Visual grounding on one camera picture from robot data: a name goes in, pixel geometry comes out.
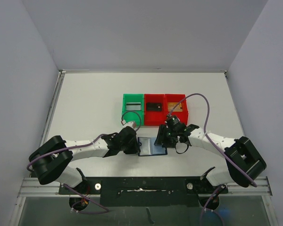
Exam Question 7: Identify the blue leather card holder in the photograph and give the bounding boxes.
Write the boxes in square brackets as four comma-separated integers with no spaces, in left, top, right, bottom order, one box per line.
[137,137,167,157]

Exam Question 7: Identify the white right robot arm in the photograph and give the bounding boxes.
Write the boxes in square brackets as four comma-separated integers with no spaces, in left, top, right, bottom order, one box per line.
[154,124,266,193]

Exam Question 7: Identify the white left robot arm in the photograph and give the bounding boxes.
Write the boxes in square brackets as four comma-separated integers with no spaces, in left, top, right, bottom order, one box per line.
[26,125,140,194]

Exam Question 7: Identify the gold credit card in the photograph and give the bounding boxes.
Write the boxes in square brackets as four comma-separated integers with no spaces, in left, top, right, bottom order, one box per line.
[167,102,183,112]

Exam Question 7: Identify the black credit card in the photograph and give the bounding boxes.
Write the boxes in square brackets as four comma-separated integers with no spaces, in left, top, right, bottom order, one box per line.
[146,102,162,112]

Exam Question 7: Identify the silver credit card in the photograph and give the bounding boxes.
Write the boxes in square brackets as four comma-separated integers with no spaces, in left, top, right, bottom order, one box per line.
[125,102,142,111]

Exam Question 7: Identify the middle red plastic bin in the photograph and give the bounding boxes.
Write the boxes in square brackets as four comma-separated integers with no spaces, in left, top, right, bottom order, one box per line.
[144,94,166,126]

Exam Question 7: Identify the red plastic bin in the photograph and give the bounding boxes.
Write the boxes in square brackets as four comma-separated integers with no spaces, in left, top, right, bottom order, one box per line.
[144,94,166,126]
[165,94,189,124]

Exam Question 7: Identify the green plastic bin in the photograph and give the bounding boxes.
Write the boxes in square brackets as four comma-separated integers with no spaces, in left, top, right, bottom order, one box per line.
[122,94,144,126]

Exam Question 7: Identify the right red plastic bin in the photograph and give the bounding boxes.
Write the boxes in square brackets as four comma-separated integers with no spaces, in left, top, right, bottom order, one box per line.
[165,94,189,124]

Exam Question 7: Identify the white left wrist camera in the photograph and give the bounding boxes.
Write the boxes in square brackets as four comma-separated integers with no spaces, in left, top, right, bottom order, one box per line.
[121,120,136,129]

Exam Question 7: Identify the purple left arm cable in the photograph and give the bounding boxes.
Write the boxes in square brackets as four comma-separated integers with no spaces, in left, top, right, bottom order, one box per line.
[26,111,142,172]

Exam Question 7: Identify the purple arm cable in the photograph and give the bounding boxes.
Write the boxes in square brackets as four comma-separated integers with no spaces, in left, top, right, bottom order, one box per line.
[26,111,142,172]
[166,93,258,188]

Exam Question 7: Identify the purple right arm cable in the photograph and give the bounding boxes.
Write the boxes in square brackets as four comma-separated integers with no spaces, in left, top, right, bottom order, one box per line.
[166,93,258,188]

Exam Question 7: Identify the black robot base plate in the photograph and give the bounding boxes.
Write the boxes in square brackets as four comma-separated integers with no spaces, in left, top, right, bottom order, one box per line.
[58,167,229,208]

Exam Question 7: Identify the aluminium table edge rail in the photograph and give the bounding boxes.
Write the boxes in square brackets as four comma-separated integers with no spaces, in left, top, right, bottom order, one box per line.
[8,70,89,226]

